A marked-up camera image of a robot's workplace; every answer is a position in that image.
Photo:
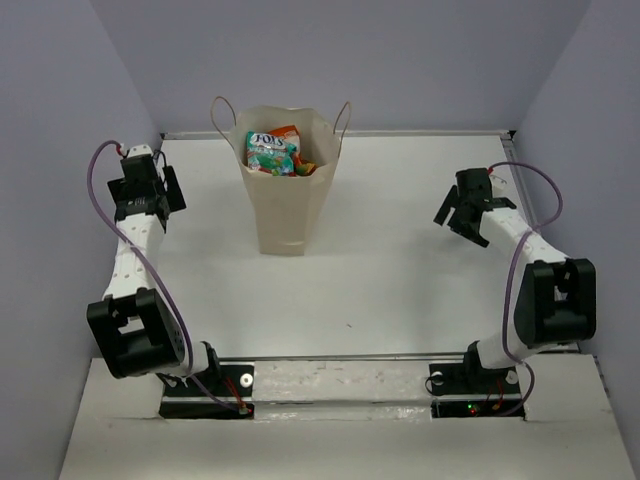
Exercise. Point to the orange candy bag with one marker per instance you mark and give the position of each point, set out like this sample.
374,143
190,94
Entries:
291,135

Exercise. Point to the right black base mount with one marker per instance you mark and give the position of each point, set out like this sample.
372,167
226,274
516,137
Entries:
455,395

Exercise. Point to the cream paper bag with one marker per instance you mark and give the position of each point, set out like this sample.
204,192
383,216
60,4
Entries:
287,208

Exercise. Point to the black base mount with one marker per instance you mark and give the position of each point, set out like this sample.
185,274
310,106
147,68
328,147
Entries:
455,395
226,395

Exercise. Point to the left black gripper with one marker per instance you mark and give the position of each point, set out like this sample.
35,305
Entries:
174,200

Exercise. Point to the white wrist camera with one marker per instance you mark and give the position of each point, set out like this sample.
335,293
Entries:
142,150
498,184

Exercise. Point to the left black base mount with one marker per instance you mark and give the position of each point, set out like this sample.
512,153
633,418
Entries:
226,395

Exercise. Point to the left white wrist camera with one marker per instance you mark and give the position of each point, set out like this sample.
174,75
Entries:
142,150

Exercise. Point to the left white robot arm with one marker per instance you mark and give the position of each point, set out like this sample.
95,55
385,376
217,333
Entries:
136,324

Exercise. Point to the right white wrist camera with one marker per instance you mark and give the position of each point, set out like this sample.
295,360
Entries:
498,184

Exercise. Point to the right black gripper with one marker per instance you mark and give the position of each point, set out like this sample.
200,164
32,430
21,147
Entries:
454,201

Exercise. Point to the teal Fox's candy bag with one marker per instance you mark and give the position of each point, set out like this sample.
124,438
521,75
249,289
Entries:
270,154

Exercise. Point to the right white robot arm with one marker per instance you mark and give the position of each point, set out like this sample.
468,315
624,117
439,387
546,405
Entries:
550,298

